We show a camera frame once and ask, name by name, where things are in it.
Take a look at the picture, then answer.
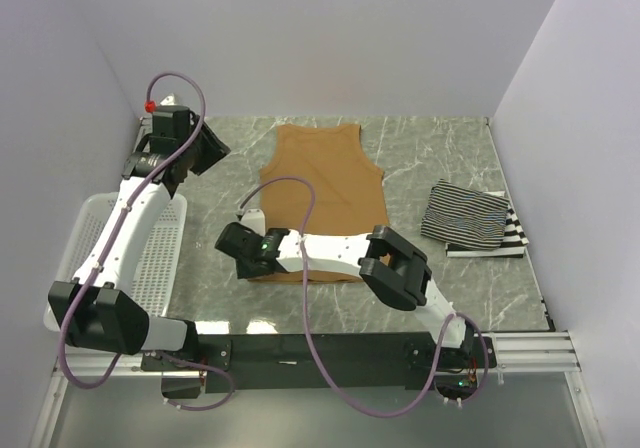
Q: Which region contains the tan tank top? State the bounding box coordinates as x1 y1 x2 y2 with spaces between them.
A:
247 123 391 285

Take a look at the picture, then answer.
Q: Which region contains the thin-striped black white tank top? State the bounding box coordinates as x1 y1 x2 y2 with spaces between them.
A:
420 179 510 251

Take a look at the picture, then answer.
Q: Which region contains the wide-striped black white tank top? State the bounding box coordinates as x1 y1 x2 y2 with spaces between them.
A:
444 190 531 259

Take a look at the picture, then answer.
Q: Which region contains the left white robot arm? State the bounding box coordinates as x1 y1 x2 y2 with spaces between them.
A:
48 105 230 370

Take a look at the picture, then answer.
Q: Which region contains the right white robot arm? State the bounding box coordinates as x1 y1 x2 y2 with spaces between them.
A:
215 222 474 367

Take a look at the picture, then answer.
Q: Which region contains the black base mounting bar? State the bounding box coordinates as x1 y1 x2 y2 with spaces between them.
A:
140 332 499 402

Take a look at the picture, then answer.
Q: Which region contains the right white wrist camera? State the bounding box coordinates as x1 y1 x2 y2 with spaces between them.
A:
236 208 266 236

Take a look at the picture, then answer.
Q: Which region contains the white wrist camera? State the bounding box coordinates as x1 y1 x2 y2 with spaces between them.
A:
144 93 180 113
236 208 266 236

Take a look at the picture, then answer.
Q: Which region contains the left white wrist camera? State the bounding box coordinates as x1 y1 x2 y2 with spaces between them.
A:
144 93 180 113

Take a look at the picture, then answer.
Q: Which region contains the aluminium frame rail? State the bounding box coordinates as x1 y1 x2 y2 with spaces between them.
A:
66 332 581 377

